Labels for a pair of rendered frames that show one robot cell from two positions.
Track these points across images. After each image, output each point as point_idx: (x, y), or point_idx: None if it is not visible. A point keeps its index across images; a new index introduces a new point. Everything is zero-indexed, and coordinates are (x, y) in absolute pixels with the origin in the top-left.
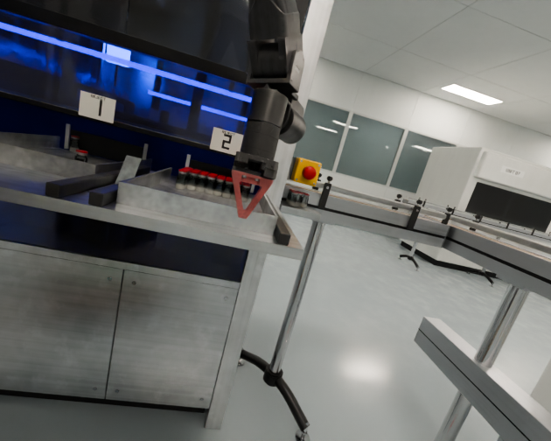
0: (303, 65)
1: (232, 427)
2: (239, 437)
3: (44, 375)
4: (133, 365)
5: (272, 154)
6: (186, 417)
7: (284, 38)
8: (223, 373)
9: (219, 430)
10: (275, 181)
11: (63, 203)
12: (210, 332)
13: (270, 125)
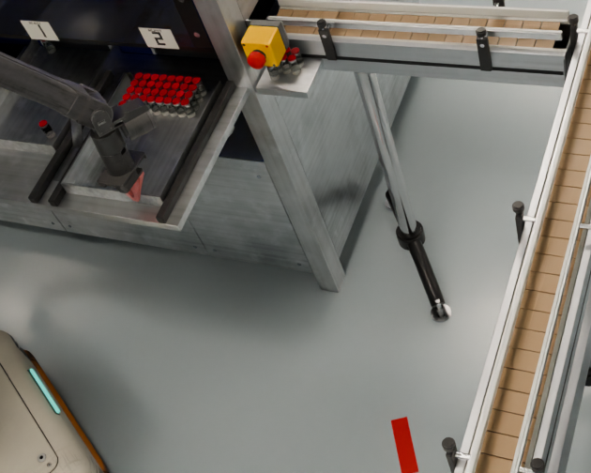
0: (105, 114)
1: (354, 292)
2: (358, 303)
3: (149, 234)
4: (214, 230)
5: (124, 169)
6: (303, 276)
7: (77, 122)
8: (305, 243)
9: (337, 294)
10: (233, 67)
11: (41, 205)
12: (265, 206)
13: (109, 158)
